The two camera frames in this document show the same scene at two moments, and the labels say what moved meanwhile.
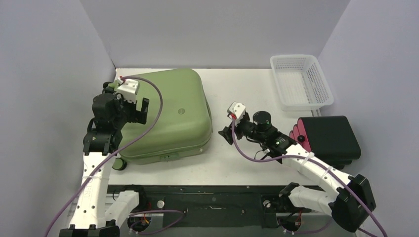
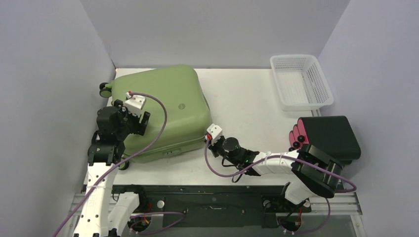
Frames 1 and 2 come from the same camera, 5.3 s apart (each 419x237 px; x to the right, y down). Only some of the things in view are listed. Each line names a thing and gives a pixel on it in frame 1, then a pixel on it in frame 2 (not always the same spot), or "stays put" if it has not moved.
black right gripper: (233, 131) -> (215, 145)
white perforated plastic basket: (301, 82) stays put
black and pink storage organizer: (331, 137) stays put
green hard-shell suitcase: (185, 128) stays put
